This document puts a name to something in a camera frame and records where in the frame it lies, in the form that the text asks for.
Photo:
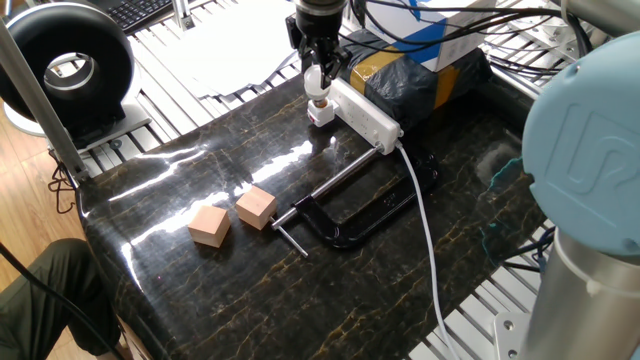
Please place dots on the white blue cardboard box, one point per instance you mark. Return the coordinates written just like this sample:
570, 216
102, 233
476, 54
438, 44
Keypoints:
395, 17

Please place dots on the white power strip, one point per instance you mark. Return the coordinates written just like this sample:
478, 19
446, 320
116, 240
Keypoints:
367, 120

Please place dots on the black keyboard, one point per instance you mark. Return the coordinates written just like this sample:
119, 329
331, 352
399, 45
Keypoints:
135, 12

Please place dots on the black C-clamp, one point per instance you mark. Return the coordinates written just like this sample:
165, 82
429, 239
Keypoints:
345, 239

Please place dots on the white paper sheets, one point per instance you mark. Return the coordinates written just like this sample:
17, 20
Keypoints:
225, 50

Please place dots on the black plastic wrapped package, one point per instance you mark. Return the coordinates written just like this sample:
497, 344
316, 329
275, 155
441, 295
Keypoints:
415, 90

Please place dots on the black round duct fan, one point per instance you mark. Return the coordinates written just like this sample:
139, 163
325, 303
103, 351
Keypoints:
30, 40

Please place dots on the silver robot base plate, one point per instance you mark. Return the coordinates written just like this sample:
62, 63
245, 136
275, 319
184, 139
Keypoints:
510, 335

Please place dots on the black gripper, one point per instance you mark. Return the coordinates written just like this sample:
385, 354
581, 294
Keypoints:
320, 22

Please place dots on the white bulb holder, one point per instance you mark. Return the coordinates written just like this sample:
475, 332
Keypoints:
321, 114

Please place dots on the dark trousered person leg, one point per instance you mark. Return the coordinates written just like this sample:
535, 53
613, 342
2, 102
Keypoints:
30, 310

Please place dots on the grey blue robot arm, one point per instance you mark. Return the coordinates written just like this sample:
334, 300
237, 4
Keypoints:
585, 150

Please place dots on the wooden cube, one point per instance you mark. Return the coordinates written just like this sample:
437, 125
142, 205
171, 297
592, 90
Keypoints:
256, 207
210, 227

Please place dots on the white light bulb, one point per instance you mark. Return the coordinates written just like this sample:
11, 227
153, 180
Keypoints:
314, 85

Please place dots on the aluminium frame post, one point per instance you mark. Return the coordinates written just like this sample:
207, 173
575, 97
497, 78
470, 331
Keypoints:
182, 12
40, 105

